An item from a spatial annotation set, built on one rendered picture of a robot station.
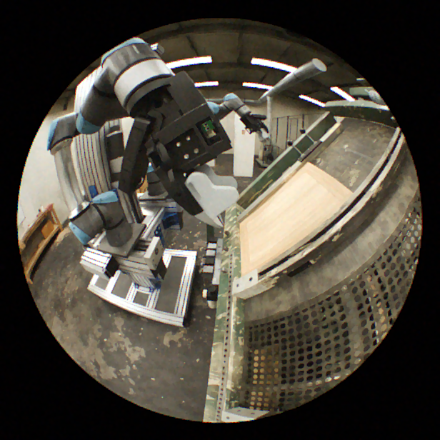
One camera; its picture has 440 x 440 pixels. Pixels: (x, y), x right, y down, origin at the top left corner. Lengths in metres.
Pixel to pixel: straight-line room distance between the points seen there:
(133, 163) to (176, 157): 0.06
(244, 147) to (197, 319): 4.22
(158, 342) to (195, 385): 0.57
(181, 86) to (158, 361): 1.62
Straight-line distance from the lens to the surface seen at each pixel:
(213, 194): 0.17
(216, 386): 0.60
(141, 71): 0.19
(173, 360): 1.50
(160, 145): 0.16
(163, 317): 1.33
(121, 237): 0.69
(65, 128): 0.62
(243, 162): 4.53
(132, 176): 0.20
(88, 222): 0.59
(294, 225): 0.59
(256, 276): 0.51
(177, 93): 0.17
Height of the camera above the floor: 1.44
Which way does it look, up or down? 36 degrees down
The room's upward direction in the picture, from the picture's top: straight up
